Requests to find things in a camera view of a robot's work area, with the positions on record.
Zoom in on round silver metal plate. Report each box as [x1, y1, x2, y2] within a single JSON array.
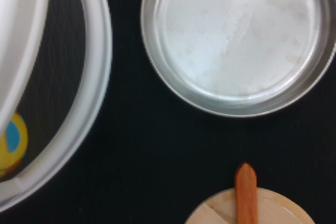
[[140, 0, 336, 118]]

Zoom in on fork with wooden handle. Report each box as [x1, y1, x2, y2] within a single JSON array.
[[233, 163, 257, 224]]

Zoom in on colourful box on lower tier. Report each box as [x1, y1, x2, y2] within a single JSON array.
[[0, 113, 28, 178]]

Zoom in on round wooden coaster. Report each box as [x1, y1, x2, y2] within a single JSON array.
[[184, 188, 314, 224]]

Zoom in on white two-tier turntable rack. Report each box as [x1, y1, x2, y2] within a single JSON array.
[[0, 0, 112, 212]]

